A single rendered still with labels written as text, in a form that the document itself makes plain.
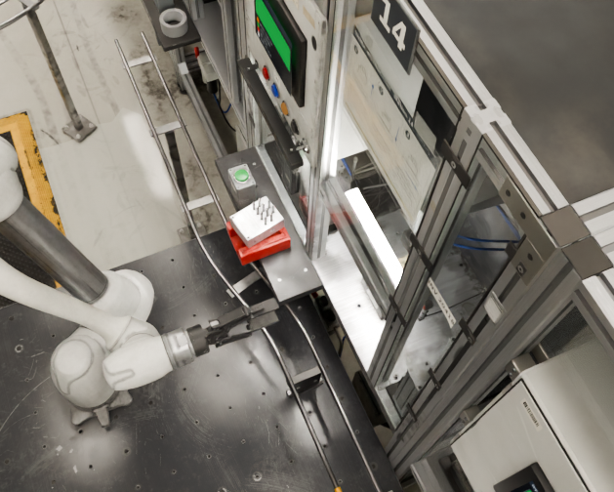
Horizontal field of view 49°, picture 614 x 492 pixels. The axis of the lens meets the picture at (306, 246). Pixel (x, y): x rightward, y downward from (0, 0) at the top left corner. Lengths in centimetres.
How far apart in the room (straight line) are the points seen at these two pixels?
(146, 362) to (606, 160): 111
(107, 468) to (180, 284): 60
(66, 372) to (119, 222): 139
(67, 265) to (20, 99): 201
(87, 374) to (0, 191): 55
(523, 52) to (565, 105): 10
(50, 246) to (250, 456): 82
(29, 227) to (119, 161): 167
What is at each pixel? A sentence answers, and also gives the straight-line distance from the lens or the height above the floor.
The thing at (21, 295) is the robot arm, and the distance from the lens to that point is 165.
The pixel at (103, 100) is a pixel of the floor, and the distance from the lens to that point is 364.
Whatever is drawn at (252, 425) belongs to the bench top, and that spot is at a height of 68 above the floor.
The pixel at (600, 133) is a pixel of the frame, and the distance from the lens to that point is 97.
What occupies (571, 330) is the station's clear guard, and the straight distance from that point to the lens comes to 92.
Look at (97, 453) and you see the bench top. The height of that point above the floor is 68.
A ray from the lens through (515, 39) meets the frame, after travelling 104.
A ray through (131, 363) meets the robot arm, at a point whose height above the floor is 117.
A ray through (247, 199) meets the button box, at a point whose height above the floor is 95.
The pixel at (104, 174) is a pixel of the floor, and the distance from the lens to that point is 336.
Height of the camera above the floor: 271
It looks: 62 degrees down
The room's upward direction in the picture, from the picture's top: 4 degrees clockwise
